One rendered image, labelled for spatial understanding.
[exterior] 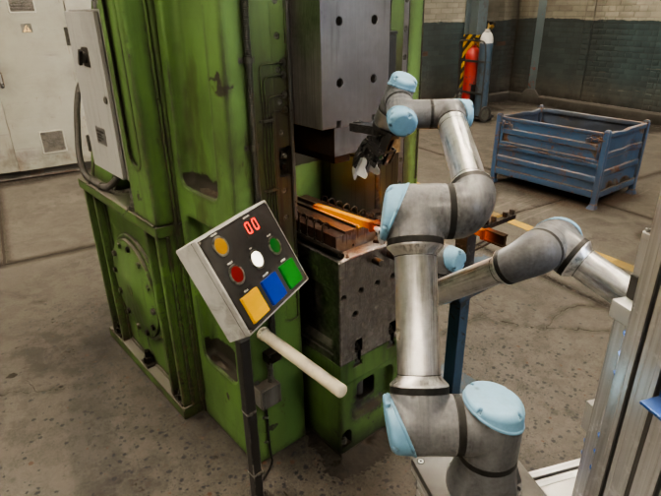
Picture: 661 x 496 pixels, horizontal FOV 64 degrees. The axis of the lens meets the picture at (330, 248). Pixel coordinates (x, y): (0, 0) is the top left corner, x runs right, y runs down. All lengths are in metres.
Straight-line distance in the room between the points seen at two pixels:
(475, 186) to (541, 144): 4.49
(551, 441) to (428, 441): 1.60
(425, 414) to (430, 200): 0.41
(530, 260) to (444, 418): 0.52
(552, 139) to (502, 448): 4.62
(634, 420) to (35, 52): 6.45
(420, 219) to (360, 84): 0.85
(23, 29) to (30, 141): 1.16
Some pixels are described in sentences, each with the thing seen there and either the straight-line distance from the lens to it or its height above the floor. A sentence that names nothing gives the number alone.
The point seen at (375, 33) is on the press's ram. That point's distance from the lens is 1.85.
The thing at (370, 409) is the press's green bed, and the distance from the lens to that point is 2.38.
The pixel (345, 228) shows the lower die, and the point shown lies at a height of 0.99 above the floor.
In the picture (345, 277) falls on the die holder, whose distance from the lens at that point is 1.90.
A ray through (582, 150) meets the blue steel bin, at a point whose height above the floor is 0.51.
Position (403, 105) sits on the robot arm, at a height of 1.49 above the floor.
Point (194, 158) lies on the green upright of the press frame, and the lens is 2.07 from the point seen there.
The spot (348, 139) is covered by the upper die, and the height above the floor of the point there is 1.32.
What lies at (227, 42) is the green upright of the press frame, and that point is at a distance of 1.68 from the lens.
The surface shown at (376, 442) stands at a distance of 2.46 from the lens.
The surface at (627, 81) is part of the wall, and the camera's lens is 9.99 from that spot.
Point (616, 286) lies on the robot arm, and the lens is 1.49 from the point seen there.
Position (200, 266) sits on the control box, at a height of 1.13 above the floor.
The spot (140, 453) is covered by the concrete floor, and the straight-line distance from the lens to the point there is 2.57.
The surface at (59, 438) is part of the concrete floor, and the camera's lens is 2.78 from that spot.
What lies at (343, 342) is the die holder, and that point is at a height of 0.57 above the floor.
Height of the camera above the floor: 1.72
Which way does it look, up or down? 24 degrees down
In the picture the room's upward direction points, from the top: 1 degrees counter-clockwise
